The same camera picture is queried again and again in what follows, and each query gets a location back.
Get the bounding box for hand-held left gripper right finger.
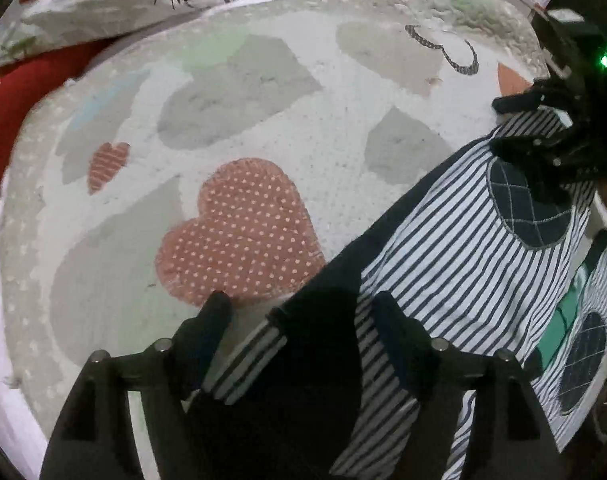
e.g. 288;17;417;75
371;290;569;480

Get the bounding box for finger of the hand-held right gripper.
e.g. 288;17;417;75
488;127;601;183
492;80;577;117

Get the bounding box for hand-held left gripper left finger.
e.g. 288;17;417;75
40;290;234;480

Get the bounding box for striped pants with navy patches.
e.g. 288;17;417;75
186;107;607;480

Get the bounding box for green cloth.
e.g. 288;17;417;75
536;260;591;368

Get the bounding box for heart patterned quilt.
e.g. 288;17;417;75
0;0;554;443

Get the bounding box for red bed sheet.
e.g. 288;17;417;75
0;0;115;211

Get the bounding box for floral pillow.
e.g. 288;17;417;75
0;0;234;75

